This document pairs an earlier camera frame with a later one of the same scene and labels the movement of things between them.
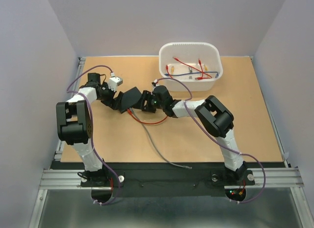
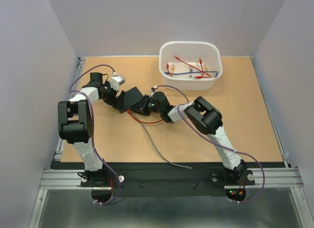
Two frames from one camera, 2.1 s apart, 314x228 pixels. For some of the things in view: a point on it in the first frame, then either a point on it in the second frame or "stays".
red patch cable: (129, 111) stays
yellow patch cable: (172, 69) stays
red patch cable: (210, 77) to (200, 61)
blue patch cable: (216, 74) stays
